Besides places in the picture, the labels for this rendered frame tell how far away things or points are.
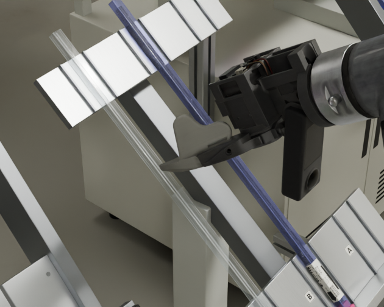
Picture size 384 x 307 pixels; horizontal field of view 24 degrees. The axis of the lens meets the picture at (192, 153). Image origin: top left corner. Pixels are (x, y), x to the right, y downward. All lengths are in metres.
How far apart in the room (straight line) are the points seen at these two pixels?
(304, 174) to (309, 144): 0.04
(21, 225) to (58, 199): 1.47
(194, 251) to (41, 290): 0.28
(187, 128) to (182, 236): 0.33
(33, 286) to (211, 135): 0.28
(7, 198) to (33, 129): 1.79
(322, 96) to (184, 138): 0.17
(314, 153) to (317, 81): 0.11
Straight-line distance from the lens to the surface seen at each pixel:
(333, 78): 0.85
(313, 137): 0.93
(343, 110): 0.86
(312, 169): 0.96
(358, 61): 0.83
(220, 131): 0.94
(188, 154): 0.95
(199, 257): 1.25
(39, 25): 3.48
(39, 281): 1.06
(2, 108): 2.98
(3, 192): 1.07
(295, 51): 0.89
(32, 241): 1.08
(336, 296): 1.18
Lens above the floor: 1.56
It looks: 35 degrees down
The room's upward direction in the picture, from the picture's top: straight up
